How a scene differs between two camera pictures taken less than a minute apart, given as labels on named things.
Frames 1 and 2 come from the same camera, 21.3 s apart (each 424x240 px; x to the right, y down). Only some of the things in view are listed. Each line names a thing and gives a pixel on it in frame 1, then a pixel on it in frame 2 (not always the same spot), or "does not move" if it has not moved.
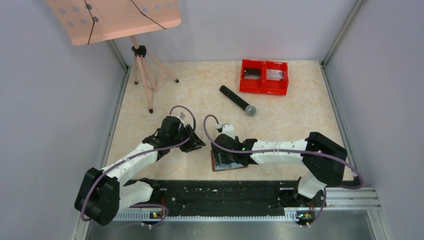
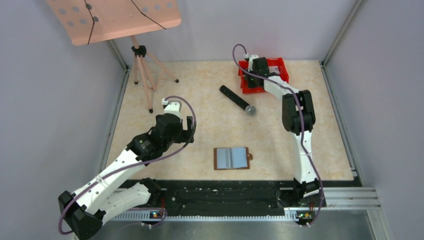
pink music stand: x=87 y=21 does not move
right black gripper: x=224 y=159 → x=251 y=85
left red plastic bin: x=252 y=75 does not move
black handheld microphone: x=238 y=100 does not move
